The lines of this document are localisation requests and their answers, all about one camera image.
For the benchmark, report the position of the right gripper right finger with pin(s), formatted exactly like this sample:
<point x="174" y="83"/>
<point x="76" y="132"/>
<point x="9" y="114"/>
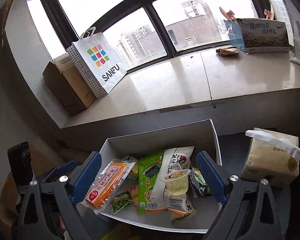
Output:
<point x="248" y="207"/>

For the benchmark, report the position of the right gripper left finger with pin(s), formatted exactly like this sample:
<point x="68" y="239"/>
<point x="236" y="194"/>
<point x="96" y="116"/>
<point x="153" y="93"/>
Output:
<point x="46" y="208"/>

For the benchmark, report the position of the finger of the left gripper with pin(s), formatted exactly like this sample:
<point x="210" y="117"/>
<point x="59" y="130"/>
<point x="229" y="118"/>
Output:
<point x="53" y="173"/>

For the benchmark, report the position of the orange Indian flying cake pack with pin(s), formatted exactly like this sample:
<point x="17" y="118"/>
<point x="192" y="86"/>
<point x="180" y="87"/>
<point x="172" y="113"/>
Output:
<point x="106" y="184"/>

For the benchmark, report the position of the small jelly cup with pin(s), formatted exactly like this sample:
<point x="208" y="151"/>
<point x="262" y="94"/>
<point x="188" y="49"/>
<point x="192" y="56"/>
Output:
<point x="177" y="182"/>

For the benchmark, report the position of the flat brown cardboard sheet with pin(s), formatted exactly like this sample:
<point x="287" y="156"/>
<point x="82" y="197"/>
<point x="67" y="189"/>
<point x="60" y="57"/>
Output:
<point x="42" y="158"/>

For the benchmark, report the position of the beige tissue pack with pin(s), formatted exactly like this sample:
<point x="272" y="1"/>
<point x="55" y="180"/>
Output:
<point x="272" y="156"/>

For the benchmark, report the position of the white rice snack bag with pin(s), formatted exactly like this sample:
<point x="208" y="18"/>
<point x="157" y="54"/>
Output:
<point x="173" y="159"/>

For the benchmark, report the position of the brown cardboard box on sill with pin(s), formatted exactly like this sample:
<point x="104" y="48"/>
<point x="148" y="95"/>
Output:
<point x="67" y="85"/>

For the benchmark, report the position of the grey cardboard storage box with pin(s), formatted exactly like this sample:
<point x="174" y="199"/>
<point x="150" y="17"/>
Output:
<point x="149" y="148"/>

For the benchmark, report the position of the green seaweed packet in box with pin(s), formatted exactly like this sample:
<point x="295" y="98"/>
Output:
<point x="149" y="168"/>

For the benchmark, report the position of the white Sanfu paper bag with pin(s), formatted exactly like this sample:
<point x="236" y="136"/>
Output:
<point x="97" y="62"/>

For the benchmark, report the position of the printed landscape gift box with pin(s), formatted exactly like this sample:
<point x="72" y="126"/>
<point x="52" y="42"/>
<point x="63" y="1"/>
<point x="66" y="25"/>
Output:
<point x="256" y="35"/>

